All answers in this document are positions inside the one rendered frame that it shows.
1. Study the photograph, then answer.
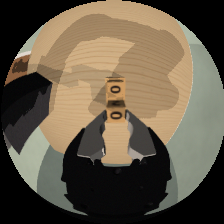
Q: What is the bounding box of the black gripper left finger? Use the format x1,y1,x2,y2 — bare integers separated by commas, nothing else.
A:
61,110,107,183

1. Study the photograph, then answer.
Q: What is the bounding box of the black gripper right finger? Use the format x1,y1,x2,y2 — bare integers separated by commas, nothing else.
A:
125,109,172,181

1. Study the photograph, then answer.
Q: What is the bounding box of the tan wooden cube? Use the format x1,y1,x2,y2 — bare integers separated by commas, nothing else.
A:
106,100,126,123
107,80,124,97

